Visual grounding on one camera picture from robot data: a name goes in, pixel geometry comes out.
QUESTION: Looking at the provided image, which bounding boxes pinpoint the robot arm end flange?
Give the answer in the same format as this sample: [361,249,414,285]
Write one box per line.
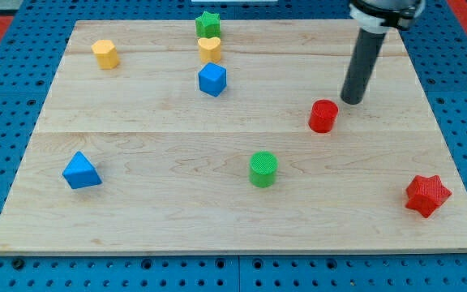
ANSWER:
[349,0,426,34]

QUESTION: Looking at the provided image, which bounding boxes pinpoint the blue cube block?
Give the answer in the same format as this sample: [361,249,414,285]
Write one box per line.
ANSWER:
[198,62,227,97]

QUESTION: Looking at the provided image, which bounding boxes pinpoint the green cylinder block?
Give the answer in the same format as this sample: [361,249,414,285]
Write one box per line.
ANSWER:
[249,151,278,188]

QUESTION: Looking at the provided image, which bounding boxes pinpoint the light wooden board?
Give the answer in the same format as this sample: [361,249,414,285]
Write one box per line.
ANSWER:
[0,19,467,256]

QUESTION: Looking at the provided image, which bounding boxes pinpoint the red cylinder block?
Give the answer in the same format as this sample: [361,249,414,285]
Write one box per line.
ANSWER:
[308,99,339,133]

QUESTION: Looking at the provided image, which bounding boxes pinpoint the yellow heart block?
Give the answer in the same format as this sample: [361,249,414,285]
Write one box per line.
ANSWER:
[197,36,221,63]

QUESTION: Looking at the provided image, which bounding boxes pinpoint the green star block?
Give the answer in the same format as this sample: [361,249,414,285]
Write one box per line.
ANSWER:
[195,11,221,38]

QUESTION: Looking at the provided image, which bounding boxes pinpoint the yellow hexagon block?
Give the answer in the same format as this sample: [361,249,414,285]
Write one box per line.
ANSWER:
[91,40,120,70]

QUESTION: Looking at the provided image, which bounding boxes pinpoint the blue triangle block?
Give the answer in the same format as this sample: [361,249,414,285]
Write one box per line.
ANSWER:
[62,152,102,189]

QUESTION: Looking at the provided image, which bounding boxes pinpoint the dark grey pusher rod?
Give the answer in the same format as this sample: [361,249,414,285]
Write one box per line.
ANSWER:
[341,28,386,105]

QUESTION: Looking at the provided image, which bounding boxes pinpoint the red star block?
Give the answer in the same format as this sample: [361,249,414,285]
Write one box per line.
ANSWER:
[405,175,452,218]

